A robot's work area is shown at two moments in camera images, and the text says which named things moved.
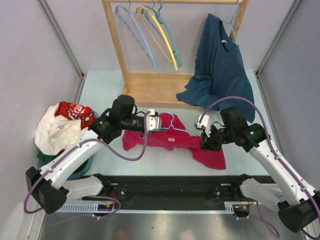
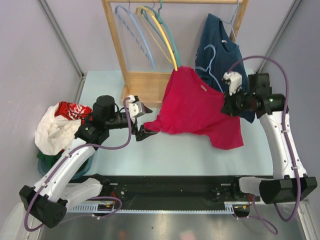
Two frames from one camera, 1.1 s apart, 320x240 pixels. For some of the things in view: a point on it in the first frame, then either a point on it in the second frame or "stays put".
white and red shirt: x=60 y=125 stays put
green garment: x=43 y=159 stays put
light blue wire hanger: x=231 y=22 stays put
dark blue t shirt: x=221 y=71 stays put
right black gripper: x=209 y=143 → x=228 y=107
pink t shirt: x=174 y=132 → x=190 y=105
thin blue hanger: x=171 y=125 → x=209 y=67
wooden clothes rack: x=162 y=89 stays put
